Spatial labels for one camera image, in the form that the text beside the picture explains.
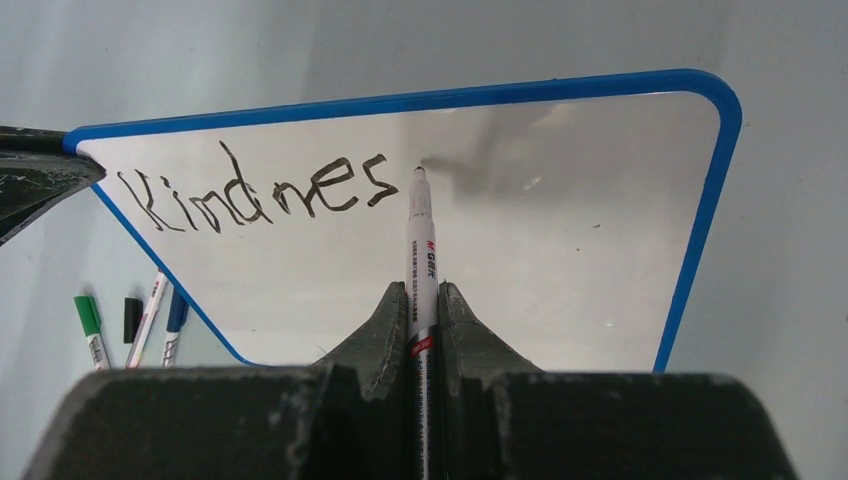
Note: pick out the red whiteboard marker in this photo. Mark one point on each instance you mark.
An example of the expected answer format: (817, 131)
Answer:
(147, 319)

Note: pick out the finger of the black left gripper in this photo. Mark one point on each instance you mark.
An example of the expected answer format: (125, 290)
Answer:
(23, 140)
(33, 183)

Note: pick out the blue whiteboard marker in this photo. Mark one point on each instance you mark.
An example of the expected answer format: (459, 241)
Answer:
(176, 319)

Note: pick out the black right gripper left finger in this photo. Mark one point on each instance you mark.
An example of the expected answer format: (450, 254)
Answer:
(340, 417)

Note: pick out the black whiteboard marker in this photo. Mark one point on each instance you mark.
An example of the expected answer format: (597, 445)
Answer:
(422, 320)

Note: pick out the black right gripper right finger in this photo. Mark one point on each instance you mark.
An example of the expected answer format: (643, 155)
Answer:
(505, 418)

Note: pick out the black marker cap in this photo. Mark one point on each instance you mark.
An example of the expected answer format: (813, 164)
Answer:
(132, 314)

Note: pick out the green whiteboard marker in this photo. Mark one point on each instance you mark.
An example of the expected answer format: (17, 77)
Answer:
(91, 323)

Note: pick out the blue-framed whiteboard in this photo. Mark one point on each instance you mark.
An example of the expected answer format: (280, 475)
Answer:
(571, 213)

